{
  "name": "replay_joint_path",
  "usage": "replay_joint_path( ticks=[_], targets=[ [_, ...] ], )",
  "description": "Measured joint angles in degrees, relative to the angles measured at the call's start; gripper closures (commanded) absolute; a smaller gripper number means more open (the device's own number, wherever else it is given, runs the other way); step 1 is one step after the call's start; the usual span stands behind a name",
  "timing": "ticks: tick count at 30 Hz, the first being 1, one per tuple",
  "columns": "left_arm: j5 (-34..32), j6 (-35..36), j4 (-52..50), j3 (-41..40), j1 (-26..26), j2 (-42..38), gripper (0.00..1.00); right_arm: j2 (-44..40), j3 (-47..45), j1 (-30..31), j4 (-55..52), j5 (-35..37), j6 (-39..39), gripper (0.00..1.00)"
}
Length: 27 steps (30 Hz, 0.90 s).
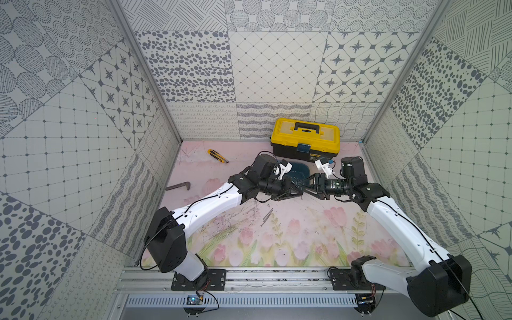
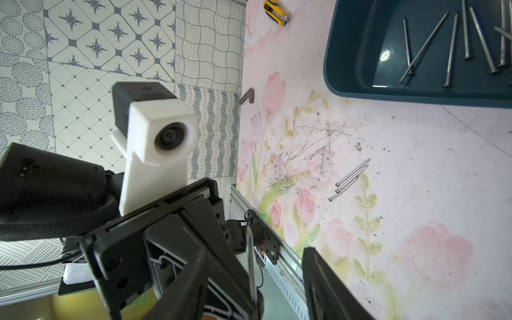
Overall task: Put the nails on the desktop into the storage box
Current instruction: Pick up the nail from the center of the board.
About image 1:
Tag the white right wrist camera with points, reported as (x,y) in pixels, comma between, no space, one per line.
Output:
(326,166)

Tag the yellow black utility knife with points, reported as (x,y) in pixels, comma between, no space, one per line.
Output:
(217,156)

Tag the teal plastic storage box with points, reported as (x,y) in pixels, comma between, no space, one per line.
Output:
(298,172)

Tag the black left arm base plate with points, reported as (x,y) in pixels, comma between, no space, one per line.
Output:
(210,280)

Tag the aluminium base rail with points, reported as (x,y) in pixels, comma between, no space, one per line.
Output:
(238,280)

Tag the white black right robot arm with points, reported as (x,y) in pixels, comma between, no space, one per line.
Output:
(439,281)

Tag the white perforated cable duct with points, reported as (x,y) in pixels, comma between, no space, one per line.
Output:
(243,300)

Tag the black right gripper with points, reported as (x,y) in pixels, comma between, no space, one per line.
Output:
(318,180)

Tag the steel nail pile right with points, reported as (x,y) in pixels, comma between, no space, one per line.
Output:
(267,216)

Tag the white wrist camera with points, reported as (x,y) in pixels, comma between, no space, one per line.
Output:
(326,166)
(283,168)

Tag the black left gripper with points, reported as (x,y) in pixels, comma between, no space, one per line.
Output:
(285,188)

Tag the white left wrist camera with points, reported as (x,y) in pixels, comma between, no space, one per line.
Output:
(283,168)

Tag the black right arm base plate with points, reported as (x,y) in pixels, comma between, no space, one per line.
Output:
(352,278)

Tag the dark metal hex key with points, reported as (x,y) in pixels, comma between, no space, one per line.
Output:
(186,184)

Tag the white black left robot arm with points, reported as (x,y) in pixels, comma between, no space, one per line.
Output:
(168,231)

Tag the yellow black toolbox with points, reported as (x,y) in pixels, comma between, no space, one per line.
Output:
(304,140)

